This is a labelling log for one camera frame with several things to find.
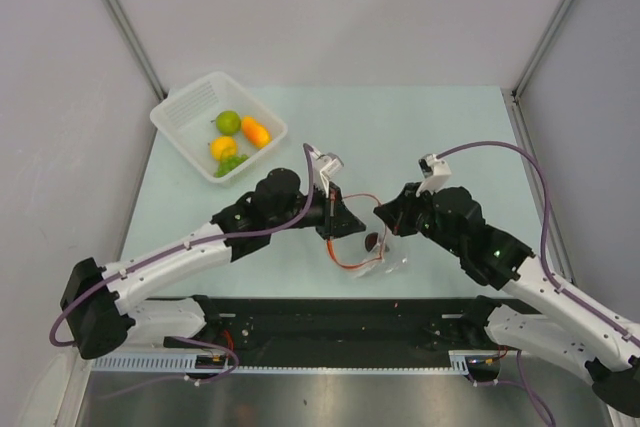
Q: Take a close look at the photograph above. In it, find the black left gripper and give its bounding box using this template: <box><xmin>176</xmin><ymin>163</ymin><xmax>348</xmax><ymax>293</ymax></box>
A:
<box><xmin>268</xmin><ymin>181</ymin><xmax>365</xmax><ymax>240</ymax></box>

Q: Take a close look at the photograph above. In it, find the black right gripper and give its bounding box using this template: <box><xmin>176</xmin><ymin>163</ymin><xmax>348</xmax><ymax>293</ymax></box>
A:
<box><xmin>374</xmin><ymin>182</ymin><xmax>464</xmax><ymax>256</ymax></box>

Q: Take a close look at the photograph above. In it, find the dark purple fake fruit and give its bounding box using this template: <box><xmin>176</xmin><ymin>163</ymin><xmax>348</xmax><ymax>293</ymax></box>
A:
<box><xmin>364</xmin><ymin>232</ymin><xmax>380</xmax><ymax>252</ymax></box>

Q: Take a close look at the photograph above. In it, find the clear zip top bag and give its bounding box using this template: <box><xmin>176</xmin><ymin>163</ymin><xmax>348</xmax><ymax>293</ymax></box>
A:
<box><xmin>326</xmin><ymin>193</ymin><xmax>408</xmax><ymax>278</ymax></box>

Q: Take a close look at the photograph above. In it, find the orange fake peach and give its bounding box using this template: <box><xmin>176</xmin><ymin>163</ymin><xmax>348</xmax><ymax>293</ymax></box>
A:
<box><xmin>241</xmin><ymin>116</ymin><xmax>271</xmax><ymax>149</ymax></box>

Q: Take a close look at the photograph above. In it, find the yellow fake lemon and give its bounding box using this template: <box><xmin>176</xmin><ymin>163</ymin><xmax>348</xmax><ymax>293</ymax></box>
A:
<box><xmin>209</xmin><ymin>136</ymin><xmax>238</xmax><ymax>161</ymax></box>

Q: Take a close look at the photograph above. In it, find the light green fake pear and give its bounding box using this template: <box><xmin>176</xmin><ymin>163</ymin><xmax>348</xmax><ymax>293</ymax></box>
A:
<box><xmin>214</xmin><ymin>110</ymin><xmax>241</xmax><ymax>136</ymax></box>

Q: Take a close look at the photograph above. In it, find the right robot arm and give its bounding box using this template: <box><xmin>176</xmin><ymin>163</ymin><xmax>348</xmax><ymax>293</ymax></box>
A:
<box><xmin>374</xmin><ymin>183</ymin><xmax>639</xmax><ymax>418</ymax></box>

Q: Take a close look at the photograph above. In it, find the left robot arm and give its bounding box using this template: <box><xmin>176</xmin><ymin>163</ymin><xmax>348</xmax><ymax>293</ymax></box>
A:
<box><xmin>54</xmin><ymin>168</ymin><xmax>366</xmax><ymax>360</ymax></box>

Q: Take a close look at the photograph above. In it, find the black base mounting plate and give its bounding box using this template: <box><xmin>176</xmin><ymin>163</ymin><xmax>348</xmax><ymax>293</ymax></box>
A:
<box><xmin>163</xmin><ymin>296</ymin><xmax>522</xmax><ymax>368</ymax></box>

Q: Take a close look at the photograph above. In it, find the white plastic basket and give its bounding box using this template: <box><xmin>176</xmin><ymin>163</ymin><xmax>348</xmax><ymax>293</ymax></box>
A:
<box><xmin>150</xmin><ymin>72</ymin><xmax>288</xmax><ymax>184</ymax></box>

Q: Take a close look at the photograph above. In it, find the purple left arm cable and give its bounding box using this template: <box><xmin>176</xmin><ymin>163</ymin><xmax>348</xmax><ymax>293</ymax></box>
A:
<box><xmin>48</xmin><ymin>142</ymin><xmax>331</xmax><ymax>348</ymax></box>

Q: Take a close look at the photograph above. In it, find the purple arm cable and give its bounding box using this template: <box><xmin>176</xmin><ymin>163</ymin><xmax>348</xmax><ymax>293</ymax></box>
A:
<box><xmin>48</xmin><ymin>142</ymin><xmax>331</xmax><ymax>348</ymax></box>
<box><xmin>434</xmin><ymin>140</ymin><xmax>640</xmax><ymax>423</ymax></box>

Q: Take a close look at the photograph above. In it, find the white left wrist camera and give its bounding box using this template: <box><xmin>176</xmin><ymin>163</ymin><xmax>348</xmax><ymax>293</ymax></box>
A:
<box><xmin>311</xmin><ymin>148</ymin><xmax>344</xmax><ymax>198</ymax></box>

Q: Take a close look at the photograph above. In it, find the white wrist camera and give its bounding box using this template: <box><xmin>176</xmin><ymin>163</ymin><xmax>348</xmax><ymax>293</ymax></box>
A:
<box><xmin>311</xmin><ymin>148</ymin><xmax>344</xmax><ymax>198</ymax></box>
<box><xmin>416</xmin><ymin>154</ymin><xmax>452</xmax><ymax>197</ymax></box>

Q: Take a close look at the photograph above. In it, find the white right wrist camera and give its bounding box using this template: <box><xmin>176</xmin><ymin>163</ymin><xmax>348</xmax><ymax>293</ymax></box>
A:
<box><xmin>416</xmin><ymin>154</ymin><xmax>452</xmax><ymax>197</ymax></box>

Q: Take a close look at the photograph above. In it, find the white slotted cable duct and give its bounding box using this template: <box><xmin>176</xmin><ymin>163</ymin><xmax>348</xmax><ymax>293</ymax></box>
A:
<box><xmin>92</xmin><ymin>352</ymin><xmax>469</xmax><ymax>376</ymax></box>

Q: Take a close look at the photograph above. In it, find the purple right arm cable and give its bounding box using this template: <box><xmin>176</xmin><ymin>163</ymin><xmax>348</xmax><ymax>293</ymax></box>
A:
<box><xmin>434</xmin><ymin>140</ymin><xmax>640</xmax><ymax>423</ymax></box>

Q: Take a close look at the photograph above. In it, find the right aluminium corner post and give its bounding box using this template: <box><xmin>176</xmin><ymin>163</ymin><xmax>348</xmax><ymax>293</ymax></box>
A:
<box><xmin>510</xmin><ymin>0</ymin><xmax>577</xmax><ymax>101</ymax></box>

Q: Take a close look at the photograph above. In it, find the aluminium corner post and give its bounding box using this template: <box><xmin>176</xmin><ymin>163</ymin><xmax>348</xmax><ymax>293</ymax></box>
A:
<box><xmin>510</xmin><ymin>0</ymin><xmax>577</xmax><ymax>101</ymax></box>
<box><xmin>101</xmin><ymin>0</ymin><xmax>167</xmax><ymax>101</ymax></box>

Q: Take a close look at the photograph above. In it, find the left aluminium corner post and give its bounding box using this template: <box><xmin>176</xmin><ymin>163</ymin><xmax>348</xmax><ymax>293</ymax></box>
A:
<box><xmin>101</xmin><ymin>0</ymin><xmax>167</xmax><ymax>101</ymax></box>

